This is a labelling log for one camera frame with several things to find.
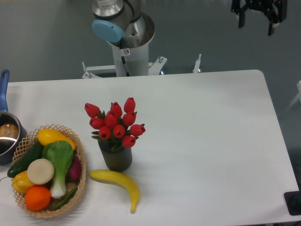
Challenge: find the green bok choy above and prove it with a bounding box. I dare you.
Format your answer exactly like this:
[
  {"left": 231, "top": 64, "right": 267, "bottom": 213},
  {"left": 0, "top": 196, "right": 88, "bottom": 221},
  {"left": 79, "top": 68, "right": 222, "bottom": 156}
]
[{"left": 42, "top": 141, "right": 73, "bottom": 198}]

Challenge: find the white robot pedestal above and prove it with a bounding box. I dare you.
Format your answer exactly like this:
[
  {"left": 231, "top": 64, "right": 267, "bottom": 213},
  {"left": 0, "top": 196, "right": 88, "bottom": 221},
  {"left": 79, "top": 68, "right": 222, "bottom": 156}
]
[{"left": 109, "top": 43, "right": 149, "bottom": 77}]

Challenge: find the yellow squash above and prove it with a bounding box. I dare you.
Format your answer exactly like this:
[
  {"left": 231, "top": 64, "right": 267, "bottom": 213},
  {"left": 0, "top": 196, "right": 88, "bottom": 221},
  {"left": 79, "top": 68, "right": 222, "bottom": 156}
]
[{"left": 37, "top": 129, "right": 76, "bottom": 150}]

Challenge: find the red tulip bouquet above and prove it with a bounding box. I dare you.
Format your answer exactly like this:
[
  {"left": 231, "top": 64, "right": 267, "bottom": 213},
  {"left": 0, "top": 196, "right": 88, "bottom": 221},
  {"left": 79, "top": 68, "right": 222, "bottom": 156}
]
[{"left": 84, "top": 97, "right": 146, "bottom": 153}]

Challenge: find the orange fruit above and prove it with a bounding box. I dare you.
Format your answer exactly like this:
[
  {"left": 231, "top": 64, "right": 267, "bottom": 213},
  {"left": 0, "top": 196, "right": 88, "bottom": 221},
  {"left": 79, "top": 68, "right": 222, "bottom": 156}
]
[{"left": 24, "top": 186, "right": 51, "bottom": 211}]

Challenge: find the woven wicker basket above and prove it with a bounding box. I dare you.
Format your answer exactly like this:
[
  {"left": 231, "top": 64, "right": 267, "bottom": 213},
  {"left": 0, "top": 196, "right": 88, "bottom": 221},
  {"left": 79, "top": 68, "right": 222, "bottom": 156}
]
[{"left": 12, "top": 124, "right": 87, "bottom": 218}]

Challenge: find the white metal base frame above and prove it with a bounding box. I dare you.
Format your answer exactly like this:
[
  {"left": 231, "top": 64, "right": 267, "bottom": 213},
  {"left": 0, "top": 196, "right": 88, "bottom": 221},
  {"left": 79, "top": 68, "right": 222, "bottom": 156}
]
[{"left": 82, "top": 54, "right": 202, "bottom": 79}]

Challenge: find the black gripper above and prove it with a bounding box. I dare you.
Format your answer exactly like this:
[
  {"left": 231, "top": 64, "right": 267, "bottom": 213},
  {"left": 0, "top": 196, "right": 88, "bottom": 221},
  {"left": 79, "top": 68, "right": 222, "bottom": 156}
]
[{"left": 231, "top": 0, "right": 287, "bottom": 36}]

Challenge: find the blue handled saucepan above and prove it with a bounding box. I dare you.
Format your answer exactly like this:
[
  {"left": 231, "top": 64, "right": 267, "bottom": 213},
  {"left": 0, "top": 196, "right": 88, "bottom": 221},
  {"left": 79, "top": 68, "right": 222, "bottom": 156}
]
[{"left": 0, "top": 70, "right": 27, "bottom": 165}]

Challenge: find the green chili pepper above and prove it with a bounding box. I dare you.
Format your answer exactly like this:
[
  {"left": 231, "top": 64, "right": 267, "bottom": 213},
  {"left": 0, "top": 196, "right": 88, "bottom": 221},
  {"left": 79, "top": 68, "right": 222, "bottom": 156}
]
[{"left": 50, "top": 187, "right": 78, "bottom": 211}]

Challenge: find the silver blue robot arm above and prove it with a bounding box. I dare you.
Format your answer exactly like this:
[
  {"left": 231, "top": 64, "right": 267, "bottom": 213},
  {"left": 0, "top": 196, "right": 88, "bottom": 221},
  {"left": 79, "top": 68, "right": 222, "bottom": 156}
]
[{"left": 92, "top": 0, "right": 288, "bottom": 48}]

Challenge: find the dark ribbed vase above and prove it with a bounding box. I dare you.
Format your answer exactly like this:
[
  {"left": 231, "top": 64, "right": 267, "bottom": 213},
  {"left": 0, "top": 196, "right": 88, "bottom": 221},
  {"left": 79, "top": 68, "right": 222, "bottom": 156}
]
[{"left": 98, "top": 141, "right": 132, "bottom": 172}]

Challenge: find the black device at edge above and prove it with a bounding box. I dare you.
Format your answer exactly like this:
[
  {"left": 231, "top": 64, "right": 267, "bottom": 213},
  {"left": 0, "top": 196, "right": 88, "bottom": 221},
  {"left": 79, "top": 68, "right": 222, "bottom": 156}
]
[{"left": 284, "top": 191, "right": 301, "bottom": 216}]

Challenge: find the white furniture leg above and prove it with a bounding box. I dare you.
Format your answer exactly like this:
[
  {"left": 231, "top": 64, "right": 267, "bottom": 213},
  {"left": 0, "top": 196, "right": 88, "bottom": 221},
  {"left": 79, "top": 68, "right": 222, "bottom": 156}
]
[{"left": 285, "top": 81, "right": 301, "bottom": 111}]

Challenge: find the yellow banana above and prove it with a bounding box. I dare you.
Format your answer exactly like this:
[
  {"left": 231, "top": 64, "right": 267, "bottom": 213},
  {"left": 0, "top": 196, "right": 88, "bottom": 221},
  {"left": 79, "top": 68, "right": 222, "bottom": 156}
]
[{"left": 89, "top": 169, "right": 140, "bottom": 213}]

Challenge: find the beige round bun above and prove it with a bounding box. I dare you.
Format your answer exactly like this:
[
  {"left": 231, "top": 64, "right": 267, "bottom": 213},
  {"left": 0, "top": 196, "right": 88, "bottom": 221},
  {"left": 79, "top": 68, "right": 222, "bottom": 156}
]
[{"left": 27, "top": 159, "right": 54, "bottom": 185}]

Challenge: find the dark green cucumber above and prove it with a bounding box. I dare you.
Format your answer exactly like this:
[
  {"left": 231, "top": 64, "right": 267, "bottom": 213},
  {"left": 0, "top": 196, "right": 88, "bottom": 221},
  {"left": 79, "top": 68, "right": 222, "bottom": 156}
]
[{"left": 7, "top": 141, "right": 44, "bottom": 178}]

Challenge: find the purple sweet potato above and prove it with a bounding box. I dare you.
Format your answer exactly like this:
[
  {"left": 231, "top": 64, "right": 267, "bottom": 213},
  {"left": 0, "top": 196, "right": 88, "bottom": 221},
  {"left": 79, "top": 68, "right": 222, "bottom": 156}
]
[{"left": 67, "top": 155, "right": 82, "bottom": 181}]

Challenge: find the yellow bell pepper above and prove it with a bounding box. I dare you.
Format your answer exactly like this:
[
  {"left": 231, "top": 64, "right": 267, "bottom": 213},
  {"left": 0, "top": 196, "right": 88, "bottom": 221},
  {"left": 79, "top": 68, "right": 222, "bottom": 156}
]
[{"left": 12, "top": 171, "right": 35, "bottom": 194}]

